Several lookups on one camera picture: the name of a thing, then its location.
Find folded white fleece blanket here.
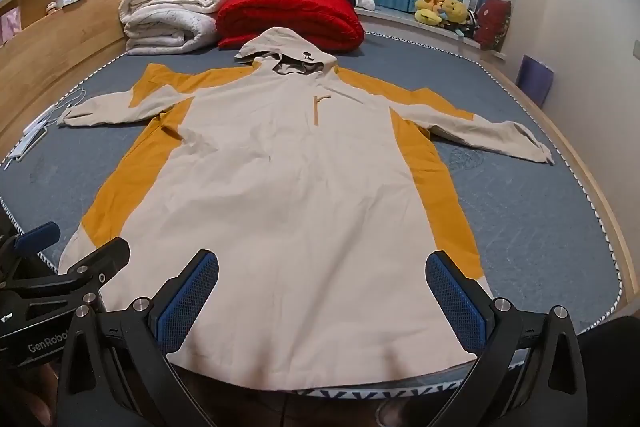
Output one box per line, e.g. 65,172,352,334
120,0,233,56

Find purple bag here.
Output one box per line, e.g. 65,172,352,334
516,55,555,108

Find beige and yellow hooded jacket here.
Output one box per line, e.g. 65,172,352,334
56,26,556,392

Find red patterned bag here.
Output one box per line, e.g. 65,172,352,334
474,0,514,52

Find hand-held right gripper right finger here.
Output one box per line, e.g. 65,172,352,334
425,250,588,427

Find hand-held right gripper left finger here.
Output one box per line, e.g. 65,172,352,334
56,249,221,427

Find yellow plush toy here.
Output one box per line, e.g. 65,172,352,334
442,0,476,28
414,0,447,26

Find folded red quilt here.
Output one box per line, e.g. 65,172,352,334
216,0,365,54

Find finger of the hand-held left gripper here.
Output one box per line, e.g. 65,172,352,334
56,237,132,299
0,221,62,258

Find pink packet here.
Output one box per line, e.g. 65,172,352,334
0,7,24,46

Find wooden bed frame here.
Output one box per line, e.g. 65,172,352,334
0,0,640,338

